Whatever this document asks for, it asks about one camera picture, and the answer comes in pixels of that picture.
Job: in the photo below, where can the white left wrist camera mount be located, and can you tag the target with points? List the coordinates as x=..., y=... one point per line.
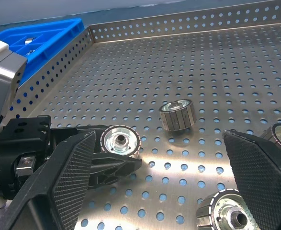
x=1, y=79

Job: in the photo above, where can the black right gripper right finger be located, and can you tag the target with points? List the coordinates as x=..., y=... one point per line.
x=262, y=172

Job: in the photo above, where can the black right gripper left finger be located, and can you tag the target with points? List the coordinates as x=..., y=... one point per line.
x=66, y=177

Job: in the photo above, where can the blue plastic tray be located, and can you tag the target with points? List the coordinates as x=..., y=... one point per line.
x=59, y=31

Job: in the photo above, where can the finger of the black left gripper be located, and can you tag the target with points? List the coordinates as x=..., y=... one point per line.
x=114, y=169

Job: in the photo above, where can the perforated steel tray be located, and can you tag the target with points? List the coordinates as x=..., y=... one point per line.
x=154, y=72

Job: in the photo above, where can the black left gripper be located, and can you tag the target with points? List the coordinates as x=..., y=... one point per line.
x=8, y=148

